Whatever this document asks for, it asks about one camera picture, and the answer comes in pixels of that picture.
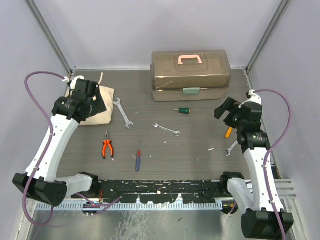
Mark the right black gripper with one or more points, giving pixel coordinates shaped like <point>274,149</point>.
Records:
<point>228,105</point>

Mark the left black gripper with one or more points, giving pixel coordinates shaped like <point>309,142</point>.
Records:
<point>98,105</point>

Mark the brown translucent toolbox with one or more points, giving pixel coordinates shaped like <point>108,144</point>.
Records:
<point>190,75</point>

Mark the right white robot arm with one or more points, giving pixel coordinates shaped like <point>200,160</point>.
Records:
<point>263,214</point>

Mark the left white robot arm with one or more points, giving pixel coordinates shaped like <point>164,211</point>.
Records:
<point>40,181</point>

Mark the silver wrench near right arm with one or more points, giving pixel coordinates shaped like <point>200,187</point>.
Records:
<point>228,151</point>

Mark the beige cloth bag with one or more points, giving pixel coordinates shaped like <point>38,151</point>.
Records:
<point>102,106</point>

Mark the large silver wrench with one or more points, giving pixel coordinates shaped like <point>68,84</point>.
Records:
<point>128,123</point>

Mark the small silver wrench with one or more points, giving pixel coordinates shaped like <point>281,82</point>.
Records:
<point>176,133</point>

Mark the yellow handled tool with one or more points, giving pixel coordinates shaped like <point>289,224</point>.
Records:
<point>228,132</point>

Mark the orange handled pliers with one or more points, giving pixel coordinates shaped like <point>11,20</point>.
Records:
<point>107,143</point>

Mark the green handled screwdriver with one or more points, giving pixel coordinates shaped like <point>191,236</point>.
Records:
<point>183,110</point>

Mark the blue handled screwdriver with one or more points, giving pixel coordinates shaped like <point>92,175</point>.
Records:
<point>138,157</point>

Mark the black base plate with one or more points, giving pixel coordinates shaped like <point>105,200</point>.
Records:
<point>160,191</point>

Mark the slotted cable duct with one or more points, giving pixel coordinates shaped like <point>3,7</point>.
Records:
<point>75,205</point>

